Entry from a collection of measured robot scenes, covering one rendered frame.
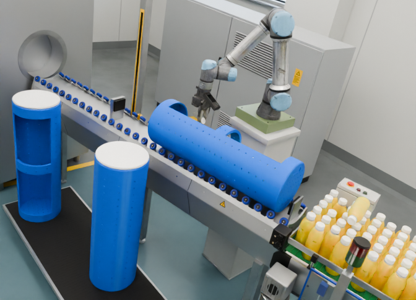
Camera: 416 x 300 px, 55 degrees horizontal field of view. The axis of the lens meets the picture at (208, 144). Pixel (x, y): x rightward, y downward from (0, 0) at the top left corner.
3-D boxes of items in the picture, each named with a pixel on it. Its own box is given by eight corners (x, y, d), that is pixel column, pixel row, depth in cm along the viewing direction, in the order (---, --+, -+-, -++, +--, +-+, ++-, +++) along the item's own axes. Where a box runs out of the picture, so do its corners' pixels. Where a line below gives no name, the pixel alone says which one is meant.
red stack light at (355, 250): (352, 243, 153) (356, 235, 151) (369, 252, 150) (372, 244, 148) (346, 251, 148) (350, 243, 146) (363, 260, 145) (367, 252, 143)
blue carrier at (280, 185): (174, 137, 260) (184, 96, 249) (294, 202, 219) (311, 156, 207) (143, 146, 238) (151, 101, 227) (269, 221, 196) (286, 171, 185)
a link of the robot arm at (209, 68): (218, 64, 214) (202, 62, 213) (215, 83, 219) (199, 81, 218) (217, 60, 221) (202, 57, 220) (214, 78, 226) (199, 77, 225)
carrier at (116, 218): (122, 298, 240) (142, 266, 264) (135, 176, 199) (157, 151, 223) (80, 282, 245) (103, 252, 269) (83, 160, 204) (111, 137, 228)
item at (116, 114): (121, 116, 275) (122, 95, 268) (124, 119, 273) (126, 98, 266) (109, 120, 268) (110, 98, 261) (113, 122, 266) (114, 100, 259)
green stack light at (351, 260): (348, 252, 155) (352, 243, 153) (364, 261, 152) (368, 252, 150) (342, 261, 150) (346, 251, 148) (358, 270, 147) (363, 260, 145)
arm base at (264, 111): (265, 108, 258) (268, 94, 253) (285, 117, 249) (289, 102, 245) (251, 112, 247) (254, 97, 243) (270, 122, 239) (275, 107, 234)
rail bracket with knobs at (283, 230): (277, 237, 197) (281, 220, 192) (289, 244, 193) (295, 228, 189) (266, 246, 189) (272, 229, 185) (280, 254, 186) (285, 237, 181)
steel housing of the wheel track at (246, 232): (63, 111, 334) (63, 72, 318) (293, 252, 230) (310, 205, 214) (31, 119, 313) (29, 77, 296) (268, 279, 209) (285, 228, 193)
